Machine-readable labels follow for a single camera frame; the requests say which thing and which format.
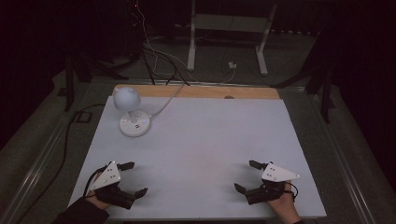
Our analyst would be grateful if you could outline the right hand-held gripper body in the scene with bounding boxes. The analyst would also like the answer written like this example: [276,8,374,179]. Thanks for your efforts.
[245,161,302,206]

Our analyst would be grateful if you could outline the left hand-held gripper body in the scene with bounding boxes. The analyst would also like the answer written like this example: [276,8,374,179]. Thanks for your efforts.
[89,161,136,210]

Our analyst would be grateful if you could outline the person's left hand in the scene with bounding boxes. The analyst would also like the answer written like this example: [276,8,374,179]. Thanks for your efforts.
[84,189,112,212]

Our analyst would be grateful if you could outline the person's right hand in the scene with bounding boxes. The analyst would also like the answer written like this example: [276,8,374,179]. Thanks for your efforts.
[266,181,303,224]

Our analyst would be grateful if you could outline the white table mat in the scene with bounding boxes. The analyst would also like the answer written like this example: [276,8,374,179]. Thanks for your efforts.
[67,94,328,220]

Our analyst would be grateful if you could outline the black square floor plate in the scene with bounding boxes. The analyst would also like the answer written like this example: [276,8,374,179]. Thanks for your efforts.
[75,110,93,124]

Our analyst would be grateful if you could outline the white round desk lamp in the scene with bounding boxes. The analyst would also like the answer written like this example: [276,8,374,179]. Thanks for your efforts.
[111,86,152,138]

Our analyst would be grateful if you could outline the black stand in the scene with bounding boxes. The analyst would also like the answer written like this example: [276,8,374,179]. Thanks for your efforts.
[63,55,129,113]
[270,31,338,125]

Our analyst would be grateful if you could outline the white metal stand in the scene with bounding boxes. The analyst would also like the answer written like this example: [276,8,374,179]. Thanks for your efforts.
[186,0,278,77]

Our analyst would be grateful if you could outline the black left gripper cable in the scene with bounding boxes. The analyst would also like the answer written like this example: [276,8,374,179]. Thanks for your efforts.
[82,165,108,198]

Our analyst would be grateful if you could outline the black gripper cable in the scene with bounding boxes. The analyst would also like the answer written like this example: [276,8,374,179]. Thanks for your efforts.
[283,181,299,200]
[82,165,108,198]

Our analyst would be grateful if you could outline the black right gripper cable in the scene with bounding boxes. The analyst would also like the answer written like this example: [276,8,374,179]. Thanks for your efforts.
[283,181,299,200]

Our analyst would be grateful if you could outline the long black floor cable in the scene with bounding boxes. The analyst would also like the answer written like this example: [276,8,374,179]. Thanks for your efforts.
[13,103,106,224]

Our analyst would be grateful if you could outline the metal floor rail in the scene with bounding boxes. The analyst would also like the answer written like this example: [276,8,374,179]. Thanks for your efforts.
[306,92,378,224]
[0,119,75,224]

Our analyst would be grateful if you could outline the white lamp cable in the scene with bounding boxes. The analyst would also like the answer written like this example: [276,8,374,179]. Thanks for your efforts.
[148,81,187,119]

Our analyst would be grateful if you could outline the black cable bundle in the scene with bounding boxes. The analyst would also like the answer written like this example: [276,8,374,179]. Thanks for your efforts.
[139,46,191,87]

